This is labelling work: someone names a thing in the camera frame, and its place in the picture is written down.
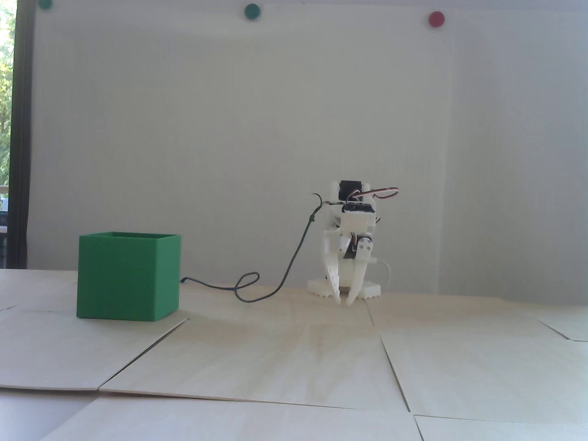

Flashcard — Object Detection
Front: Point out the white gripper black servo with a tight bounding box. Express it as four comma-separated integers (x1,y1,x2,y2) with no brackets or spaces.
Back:
322,213,376,306

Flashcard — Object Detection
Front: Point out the red white servo wire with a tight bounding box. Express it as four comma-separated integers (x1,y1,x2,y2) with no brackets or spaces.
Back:
348,186,400,203

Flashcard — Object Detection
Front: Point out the black camera cable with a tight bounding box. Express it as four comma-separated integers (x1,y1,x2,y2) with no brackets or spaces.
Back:
181,192,343,303

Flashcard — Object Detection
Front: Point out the white power cable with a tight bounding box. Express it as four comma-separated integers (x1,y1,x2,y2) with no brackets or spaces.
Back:
367,258,392,293

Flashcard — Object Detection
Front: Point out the green box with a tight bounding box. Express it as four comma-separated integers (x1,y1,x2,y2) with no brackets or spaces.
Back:
76,232,182,322

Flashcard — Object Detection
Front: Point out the dark window frame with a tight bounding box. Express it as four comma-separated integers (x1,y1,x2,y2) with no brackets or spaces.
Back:
10,0,36,270

